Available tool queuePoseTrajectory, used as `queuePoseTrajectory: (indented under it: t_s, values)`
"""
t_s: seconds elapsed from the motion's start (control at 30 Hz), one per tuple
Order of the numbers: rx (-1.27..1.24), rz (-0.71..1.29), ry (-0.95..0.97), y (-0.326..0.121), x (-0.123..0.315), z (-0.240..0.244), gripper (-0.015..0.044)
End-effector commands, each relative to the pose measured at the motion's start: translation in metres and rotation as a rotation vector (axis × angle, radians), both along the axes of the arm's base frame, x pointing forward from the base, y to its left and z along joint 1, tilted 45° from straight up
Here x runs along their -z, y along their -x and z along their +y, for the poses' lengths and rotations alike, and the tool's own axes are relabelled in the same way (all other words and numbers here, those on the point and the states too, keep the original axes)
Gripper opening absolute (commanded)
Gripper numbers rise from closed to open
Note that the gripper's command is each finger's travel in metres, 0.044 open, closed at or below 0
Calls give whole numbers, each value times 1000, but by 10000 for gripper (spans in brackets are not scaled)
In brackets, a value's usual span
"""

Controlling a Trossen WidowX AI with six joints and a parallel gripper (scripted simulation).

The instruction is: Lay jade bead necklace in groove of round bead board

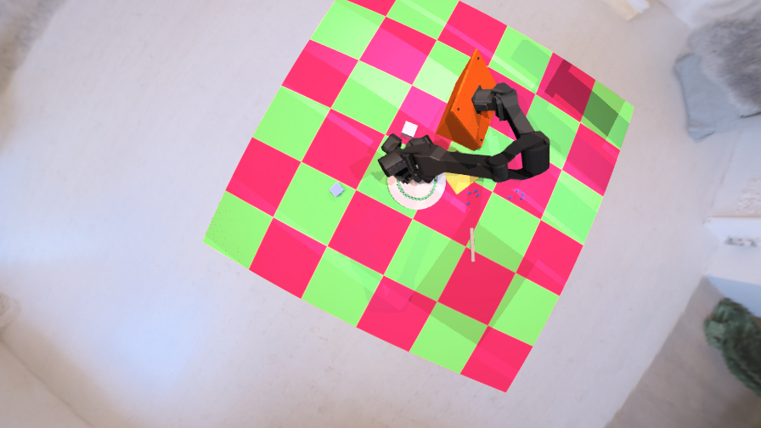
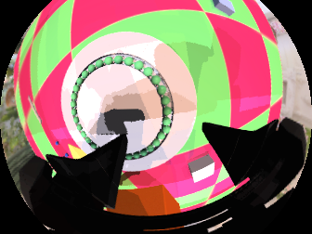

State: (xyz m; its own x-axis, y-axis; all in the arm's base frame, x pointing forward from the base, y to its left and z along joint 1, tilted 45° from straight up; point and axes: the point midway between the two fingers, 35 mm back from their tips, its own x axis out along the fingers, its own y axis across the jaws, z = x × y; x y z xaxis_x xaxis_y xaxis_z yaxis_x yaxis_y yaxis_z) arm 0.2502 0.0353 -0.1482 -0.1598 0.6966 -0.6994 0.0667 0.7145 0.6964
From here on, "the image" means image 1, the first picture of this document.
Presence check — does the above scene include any white round tray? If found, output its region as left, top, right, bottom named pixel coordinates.
left=387, top=172, right=446, bottom=210

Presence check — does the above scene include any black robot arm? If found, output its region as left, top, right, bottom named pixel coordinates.
left=378, top=82, right=550, bottom=184

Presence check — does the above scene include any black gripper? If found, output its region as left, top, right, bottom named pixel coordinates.
left=381, top=133, right=435, bottom=183

